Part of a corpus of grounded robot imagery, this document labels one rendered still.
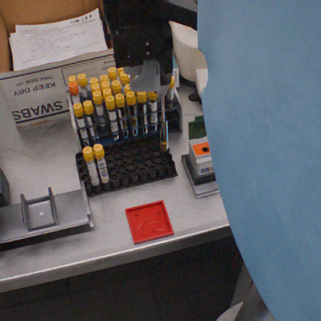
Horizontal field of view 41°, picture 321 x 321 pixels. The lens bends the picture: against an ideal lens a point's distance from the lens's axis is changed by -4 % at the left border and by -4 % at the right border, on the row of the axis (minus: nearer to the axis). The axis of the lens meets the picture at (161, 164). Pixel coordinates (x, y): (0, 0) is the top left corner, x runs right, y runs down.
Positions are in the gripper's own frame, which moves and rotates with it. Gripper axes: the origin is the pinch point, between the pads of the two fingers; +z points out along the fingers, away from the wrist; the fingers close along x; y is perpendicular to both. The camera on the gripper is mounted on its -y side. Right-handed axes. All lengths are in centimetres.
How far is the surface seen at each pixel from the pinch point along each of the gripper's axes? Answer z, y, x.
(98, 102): 7.2, 9.7, -7.7
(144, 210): 17.3, 6.6, 10.0
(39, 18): 10.0, 18.0, -44.3
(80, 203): 13.5, 16.7, 8.0
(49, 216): 13.5, 22.1, 9.0
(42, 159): 17.5, 22.4, -6.8
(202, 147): 9.9, -5.1, 5.7
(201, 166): 11.7, -4.2, 8.1
